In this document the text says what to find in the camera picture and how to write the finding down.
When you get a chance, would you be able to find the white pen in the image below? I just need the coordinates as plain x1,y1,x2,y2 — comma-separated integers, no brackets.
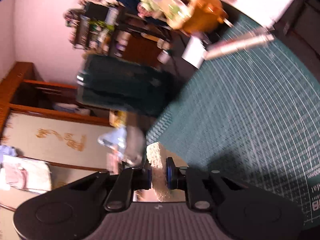
203,34,275,60

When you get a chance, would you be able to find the light green bag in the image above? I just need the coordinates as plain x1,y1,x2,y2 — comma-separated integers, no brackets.
137,0,163,19

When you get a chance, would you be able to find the orange pig teapot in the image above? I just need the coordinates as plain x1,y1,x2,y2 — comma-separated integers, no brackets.
151,0,234,34

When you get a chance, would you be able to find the beige oval sponge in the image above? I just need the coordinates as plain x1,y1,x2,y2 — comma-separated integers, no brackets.
146,142,188,202

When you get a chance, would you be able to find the green cutting mat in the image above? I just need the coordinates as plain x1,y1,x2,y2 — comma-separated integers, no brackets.
147,40,319,228

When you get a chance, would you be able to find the blue hat white teapot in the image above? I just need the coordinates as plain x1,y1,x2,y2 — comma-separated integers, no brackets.
98,125,146,167

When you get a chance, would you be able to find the white card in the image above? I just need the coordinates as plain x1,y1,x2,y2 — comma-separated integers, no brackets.
182,36,206,69

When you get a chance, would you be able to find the white bowl red rim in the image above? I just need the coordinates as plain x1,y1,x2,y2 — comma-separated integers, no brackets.
133,189,159,202

